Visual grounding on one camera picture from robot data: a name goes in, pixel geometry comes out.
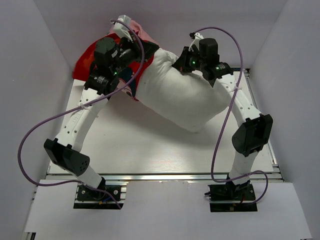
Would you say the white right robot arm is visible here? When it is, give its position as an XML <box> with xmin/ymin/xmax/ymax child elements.
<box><xmin>172</xmin><ymin>33</ymin><xmax>273</xmax><ymax>200</ymax></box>

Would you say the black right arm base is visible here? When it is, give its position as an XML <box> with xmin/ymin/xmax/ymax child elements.
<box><xmin>204</xmin><ymin>180</ymin><xmax>258</xmax><ymax>213</ymax></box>

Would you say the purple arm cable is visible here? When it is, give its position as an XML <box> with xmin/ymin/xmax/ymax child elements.
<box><xmin>191</xmin><ymin>26</ymin><xmax>270</xmax><ymax>206</ymax></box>
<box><xmin>17</xmin><ymin>18</ymin><xmax>146</xmax><ymax>210</ymax></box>

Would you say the white pillow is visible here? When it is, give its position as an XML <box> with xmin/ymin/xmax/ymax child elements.
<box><xmin>135</xmin><ymin>48</ymin><xmax>228</xmax><ymax>133</ymax></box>

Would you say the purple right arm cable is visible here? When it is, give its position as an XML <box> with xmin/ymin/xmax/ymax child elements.
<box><xmin>191</xmin><ymin>26</ymin><xmax>270</xmax><ymax>206</ymax></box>

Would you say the red patterned pillowcase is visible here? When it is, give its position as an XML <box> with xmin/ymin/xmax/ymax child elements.
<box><xmin>72</xmin><ymin>19</ymin><xmax>159</xmax><ymax>99</ymax></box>

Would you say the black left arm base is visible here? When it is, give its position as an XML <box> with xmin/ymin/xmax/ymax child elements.
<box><xmin>73</xmin><ymin>182</ymin><xmax>127</xmax><ymax>210</ymax></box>

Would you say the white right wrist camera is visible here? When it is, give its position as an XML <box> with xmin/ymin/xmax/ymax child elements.
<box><xmin>188</xmin><ymin>32</ymin><xmax>204</xmax><ymax>52</ymax></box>

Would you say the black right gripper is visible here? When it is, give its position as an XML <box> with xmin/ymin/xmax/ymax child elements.
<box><xmin>172</xmin><ymin>46</ymin><xmax>206</xmax><ymax>73</ymax></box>

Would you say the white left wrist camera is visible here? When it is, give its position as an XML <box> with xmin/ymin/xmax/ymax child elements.
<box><xmin>110</xmin><ymin>14</ymin><xmax>134</xmax><ymax>42</ymax></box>

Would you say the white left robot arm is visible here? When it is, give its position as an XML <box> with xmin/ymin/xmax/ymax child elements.
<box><xmin>44</xmin><ymin>37</ymin><xmax>159</xmax><ymax>200</ymax></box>

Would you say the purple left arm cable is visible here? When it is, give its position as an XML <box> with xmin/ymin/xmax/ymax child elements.
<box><xmin>17</xmin><ymin>18</ymin><xmax>146</xmax><ymax>210</ymax></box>

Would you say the blue right corner sticker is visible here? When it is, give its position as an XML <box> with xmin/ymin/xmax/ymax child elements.
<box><xmin>231</xmin><ymin>67</ymin><xmax>243</xmax><ymax>72</ymax></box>

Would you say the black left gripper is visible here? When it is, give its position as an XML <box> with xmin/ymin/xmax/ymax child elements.
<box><xmin>110</xmin><ymin>33</ymin><xmax>160</xmax><ymax>76</ymax></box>

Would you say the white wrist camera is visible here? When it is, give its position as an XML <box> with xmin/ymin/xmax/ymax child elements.
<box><xmin>188</xmin><ymin>32</ymin><xmax>204</xmax><ymax>52</ymax></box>
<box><xmin>110</xmin><ymin>14</ymin><xmax>134</xmax><ymax>42</ymax></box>

